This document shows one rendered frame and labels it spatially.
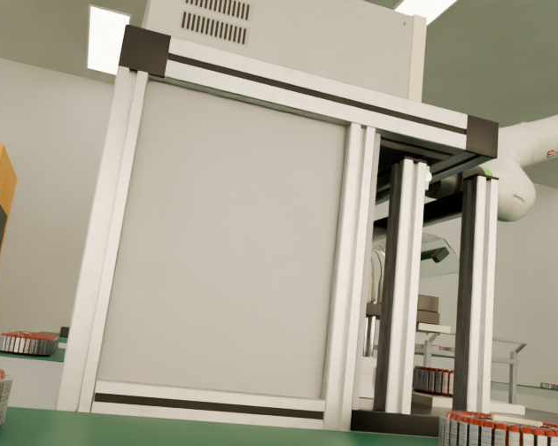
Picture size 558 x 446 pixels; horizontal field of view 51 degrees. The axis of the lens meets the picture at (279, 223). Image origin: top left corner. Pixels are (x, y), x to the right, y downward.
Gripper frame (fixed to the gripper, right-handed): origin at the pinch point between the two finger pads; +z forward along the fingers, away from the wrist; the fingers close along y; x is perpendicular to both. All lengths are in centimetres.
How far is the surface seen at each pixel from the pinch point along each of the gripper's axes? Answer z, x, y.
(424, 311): -1.9, -28.5, -23.9
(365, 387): 6.7, -39.7, -24.1
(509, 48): -238, 212, 253
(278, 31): 25.9, 5.2, -28.5
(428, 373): -3.9, -37.1, -22.6
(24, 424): 47, -43, -51
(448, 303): -371, 38, 511
